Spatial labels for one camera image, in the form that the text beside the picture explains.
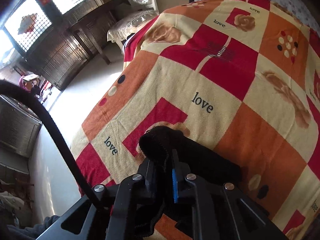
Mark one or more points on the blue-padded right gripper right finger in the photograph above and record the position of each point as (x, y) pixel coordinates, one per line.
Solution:
(203, 210)

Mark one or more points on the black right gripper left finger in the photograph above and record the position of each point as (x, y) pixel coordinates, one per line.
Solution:
(124, 211)

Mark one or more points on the black knit pants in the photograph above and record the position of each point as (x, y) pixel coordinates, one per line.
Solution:
(157, 145)

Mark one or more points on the patchwork love blanket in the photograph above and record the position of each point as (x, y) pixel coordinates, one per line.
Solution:
(240, 77)

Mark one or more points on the dark wooden desk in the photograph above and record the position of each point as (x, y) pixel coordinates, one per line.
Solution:
(92, 29)

